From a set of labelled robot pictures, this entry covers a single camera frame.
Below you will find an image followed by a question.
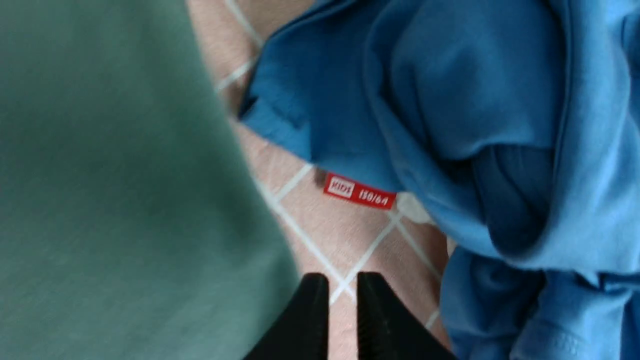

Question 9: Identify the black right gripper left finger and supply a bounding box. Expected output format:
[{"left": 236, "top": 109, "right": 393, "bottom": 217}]
[{"left": 245, "top": 272, "right": 329, "bottom": 360}]

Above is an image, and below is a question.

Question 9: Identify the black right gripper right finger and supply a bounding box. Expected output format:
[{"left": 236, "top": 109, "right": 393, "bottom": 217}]
[{"left": 357, "top": 272, "right": 455, "bottom": 360}]

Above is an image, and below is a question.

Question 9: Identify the green long-sleeved shirt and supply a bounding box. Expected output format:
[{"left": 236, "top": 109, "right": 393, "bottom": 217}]
[{"left": 0, "top": 0, "right": 299, "bottom": 360}]

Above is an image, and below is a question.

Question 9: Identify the pink checkered table cloth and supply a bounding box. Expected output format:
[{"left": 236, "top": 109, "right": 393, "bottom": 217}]
[{"left": 187, "top": 0, "right": 450, "bottom": 360}]

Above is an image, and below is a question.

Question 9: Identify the white crumpled garment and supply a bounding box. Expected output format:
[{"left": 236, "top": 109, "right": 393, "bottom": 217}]
[{"left": 395, "top": 192, "right": 435, "bottom": 225}]

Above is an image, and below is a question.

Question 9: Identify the blue crumpled garment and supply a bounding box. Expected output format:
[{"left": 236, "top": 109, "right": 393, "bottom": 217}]
[{"left": 239, "top": 0, "right": 640, "bottom": 360}]

